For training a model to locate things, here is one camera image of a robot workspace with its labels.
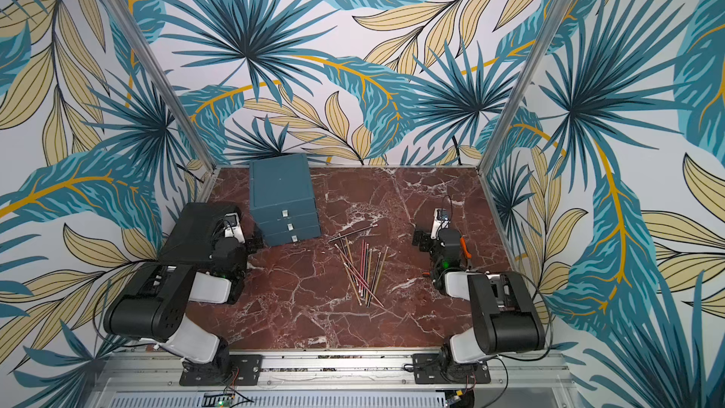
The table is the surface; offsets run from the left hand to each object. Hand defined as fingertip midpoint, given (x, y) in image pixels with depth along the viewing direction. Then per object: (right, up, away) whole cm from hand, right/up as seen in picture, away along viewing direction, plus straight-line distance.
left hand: (241, 229), depth 92 cm
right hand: (+63, +1, +1) cm, 63 cm away
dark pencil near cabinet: (+37, -2, +9) cm, 38 cm away
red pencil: (+40, -13, -1) cm, 42 cm away
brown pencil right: (+45, -14, -2) cm, 48 cm away
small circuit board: (+3, -41, -20) cm, 46 cm away
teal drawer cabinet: (+16, +9, -10) cm, 21 cm away
